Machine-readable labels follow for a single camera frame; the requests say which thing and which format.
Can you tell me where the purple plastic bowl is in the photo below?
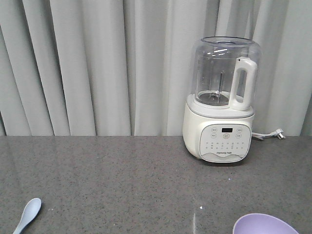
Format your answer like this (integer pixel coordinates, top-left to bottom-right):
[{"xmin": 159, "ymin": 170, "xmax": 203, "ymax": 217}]
[{"xmin": 232, "ymin": 213, "xmax": 298, "ymax": 234}]

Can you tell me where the light blue plastic spoon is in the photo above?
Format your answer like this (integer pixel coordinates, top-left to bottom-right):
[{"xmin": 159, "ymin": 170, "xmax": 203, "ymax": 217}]
[{"xmin": 13, "ymin": 197, "xmax": 41, "ymax": 234}]

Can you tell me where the white blender with clear jar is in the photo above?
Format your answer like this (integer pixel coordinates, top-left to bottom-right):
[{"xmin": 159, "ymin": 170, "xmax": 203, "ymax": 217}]
[{"xmin": 182, "ymin": 37, "xmax": 261, "ymax": 163}]

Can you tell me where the white pleated curtain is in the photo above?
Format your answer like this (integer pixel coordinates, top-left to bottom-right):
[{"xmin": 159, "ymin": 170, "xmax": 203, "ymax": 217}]
[{"xmin": 0, "ymin": 0, "xmax": 312, "ymax": 136}]

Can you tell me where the white power cord with plug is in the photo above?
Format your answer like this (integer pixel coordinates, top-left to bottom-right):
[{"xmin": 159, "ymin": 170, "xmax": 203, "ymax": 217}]
[{"xmin": 252, "ymin": 129, "xmax": 287, "ymax": 141}]

